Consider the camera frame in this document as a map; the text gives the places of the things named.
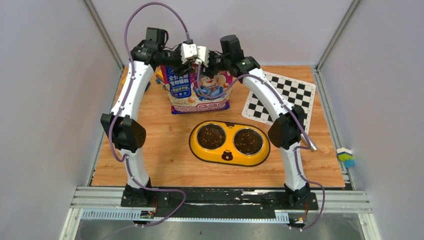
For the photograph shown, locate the colourful pet food bag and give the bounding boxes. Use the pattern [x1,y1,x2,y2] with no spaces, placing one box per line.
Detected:
[160,66,233,115]

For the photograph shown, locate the yellow double pet bowl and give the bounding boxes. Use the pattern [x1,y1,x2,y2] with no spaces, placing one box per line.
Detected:
[188,120,271,167]

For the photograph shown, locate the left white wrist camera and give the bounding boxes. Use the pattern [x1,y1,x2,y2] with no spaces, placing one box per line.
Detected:
[180,43,198,64]

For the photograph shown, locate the small yellow toy car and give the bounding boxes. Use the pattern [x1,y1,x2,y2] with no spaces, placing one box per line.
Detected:
[155,74,167,90]

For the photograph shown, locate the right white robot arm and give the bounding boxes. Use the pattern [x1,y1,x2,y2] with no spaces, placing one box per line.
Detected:
[205,34,312,209]

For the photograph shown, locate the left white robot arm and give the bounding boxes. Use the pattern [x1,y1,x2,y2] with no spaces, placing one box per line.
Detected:
[100,27,194,207]

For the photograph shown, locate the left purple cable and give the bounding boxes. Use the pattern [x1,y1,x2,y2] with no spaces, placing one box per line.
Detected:
[107,1,187,229]

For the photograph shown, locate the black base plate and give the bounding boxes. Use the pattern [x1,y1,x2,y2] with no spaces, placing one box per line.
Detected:
[120,186,319,219]

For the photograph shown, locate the brown pet food kibble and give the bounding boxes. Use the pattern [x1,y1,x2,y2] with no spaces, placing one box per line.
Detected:
[197,124,263,155]

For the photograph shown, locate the stacked coloured blocks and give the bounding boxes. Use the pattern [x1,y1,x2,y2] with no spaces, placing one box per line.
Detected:
[336,147,355,168]

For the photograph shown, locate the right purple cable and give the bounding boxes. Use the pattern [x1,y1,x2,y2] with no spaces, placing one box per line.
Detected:
[196,62,326,232]

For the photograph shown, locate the silver metal cylinder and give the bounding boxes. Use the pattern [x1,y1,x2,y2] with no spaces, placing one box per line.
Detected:
[300,133,318,152]

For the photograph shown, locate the aluminium rail frame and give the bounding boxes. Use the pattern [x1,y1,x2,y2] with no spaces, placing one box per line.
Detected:
[60,186,380,240]

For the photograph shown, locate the purple cable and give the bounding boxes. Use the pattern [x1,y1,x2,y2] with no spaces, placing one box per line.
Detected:
[107,1,187,229]
[196,62,326,232]

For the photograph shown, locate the black white checkerboard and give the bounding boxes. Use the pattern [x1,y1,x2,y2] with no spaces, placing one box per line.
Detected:
[241,71,316,133]

